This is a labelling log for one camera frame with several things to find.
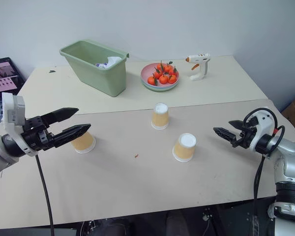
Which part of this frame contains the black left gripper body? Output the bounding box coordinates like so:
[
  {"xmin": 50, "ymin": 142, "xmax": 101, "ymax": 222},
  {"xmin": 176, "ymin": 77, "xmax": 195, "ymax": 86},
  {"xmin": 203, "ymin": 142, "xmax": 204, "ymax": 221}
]
[{"xmin": 21, "ymin": 116, "xmax": 57, "ymax": 152}]

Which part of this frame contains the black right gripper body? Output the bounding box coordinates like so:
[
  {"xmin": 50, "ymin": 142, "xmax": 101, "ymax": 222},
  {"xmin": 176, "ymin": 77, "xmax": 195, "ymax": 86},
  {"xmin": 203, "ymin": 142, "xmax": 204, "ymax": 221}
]
[{"xmin": 232, "ymin": 126, "xmax": 259, "ymax": 150}]

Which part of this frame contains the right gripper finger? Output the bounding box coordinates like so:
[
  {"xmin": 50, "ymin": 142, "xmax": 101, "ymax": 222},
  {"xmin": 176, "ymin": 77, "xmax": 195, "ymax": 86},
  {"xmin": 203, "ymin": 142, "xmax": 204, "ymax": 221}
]
[
  {"xmin": 212, "ymin": 126, "xmax": 237, "ymax": 144},
  {"xmin": 228, "ymin": 119, "xmax": 247, "ymax": 130}
]

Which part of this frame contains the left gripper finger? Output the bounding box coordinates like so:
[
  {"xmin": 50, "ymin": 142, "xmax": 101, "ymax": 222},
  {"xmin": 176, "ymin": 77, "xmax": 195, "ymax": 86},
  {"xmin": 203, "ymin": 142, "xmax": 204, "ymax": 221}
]
[
  {"xmin": 40, "ymin": 107, "xmax": 80, "ymax": 125},
  {"xmin": 52, "ymin": 123, "xmax": 92, "ymax": 148}
]

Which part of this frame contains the crumpled white paper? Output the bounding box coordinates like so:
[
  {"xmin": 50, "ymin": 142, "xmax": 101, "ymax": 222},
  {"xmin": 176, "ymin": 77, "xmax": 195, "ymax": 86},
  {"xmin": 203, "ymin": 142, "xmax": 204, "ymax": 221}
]
[{"xmin": 95, "ymin": 56, "xmax": 121, "ymax": 70}]

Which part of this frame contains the tan paper cup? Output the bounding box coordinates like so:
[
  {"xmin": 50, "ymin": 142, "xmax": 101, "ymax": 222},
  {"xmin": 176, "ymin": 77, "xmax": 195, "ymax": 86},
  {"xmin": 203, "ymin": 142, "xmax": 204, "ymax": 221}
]
[
  {"xmin": 172, "ymin": 133, "xmax": 197, "ymax": 163},
  {"xmin": 151, "ymin": 102, "xmax": 170, "ymax": 131},
  {"xmin": 70, "ymin": 131, "xmax": 97, "ymax": 154}
]

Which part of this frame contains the green plastic bin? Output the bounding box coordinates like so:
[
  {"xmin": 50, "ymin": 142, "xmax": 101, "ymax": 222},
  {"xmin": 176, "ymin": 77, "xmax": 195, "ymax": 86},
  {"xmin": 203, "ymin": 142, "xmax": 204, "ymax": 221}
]
[{"xmin": 59, "ymin": 39, "xmax": 130, "ymax": 98}]

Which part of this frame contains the white glue gun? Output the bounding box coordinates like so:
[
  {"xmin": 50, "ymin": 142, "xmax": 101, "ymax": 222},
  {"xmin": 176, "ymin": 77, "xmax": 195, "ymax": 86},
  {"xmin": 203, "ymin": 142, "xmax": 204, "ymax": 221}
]
[{"xmin": 185, "ymin": 52, "xmax": 211, "ymax": 82}]

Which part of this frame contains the laptop computer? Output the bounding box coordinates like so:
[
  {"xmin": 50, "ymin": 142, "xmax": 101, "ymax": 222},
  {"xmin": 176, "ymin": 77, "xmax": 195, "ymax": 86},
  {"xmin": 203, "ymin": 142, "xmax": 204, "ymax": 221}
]
[{"xmin": 0, "ymin": 57, "xmax": 26, "ymax": 134}]

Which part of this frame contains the pink plate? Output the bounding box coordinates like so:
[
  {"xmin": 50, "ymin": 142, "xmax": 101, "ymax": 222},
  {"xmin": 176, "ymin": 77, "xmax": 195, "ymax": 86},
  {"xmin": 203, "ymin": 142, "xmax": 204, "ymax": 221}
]
[{"xmin": 140, "ymin": 62, "xmax": 180, "ymax": 87}]

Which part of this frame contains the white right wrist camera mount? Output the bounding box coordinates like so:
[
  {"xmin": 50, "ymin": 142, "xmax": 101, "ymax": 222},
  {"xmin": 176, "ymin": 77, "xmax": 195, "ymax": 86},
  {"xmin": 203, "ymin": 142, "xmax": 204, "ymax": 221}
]
[{"xmin": 250, "ymin": 110, "xmax": 277, "ymax": 151}]

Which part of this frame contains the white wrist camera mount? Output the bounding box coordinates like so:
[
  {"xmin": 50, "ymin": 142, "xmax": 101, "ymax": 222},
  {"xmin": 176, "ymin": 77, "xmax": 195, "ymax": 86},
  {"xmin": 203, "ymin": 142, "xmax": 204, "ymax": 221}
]
[
  {"xmin": 250, "ymin": 110, "xmax": 277, "ymax": 151},
  {"xmin": 1, "ymin": 92, "xmax": 38, "ymax": 157}
]

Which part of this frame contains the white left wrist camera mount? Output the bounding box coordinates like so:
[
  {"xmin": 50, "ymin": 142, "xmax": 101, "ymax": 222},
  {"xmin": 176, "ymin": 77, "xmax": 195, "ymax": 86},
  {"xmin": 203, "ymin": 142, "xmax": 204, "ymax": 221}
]
[{"xmin": 1, "ymin": 92, "xmax": 38, "ymax": 157}]

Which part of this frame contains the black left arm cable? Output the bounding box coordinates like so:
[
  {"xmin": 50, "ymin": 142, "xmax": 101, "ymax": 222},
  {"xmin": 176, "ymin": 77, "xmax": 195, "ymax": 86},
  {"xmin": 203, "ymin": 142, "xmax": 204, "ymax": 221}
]
[{"xmin": 34, "ymin": 152, "xmax": 55, "ymax": 236}]

